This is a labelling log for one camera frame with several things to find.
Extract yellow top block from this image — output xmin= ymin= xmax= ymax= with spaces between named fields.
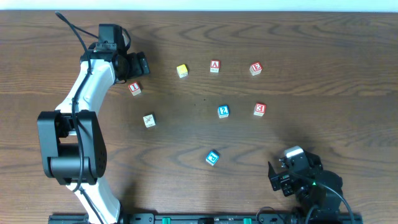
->
xmin=176 ymin=64 xmax=188 ymax=78

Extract blue tilted letter block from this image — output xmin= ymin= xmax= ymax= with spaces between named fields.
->
xmin=205 ymin=151 xmax=220 ymax=166

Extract red letter E block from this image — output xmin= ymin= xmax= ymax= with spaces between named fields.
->
xmin=249 ymin=62 xmax=263 ymax=76

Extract plain wooden picture block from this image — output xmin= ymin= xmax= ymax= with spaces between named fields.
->
xmin=143 ymin=114 xmax=156 ymax=128

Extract red letter I block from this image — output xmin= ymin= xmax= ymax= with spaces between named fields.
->
xmin=128 ymin=82 xmax=142 ymax=96

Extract blue question mark block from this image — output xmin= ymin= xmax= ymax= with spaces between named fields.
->
xmin=218 ymin=105 xmax=229 ymax=118

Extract red letter A block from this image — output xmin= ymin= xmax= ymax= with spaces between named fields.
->
xmin=210 ymin=60 xmax=220 ymax=73

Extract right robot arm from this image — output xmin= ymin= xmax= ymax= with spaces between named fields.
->
xmin=268 ymin=146 xmax=343 ymax=223

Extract red number 3 block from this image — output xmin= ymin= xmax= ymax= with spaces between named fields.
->
xmin=253 ymin=103 xmax=267 ymax=116

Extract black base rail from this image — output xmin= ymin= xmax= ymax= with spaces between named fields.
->
xmin=47 ymin=213 xmax=352 ymax=224

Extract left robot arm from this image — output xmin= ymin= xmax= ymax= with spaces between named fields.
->
xmin=37 ymin=50 xmax=150 ymax=223

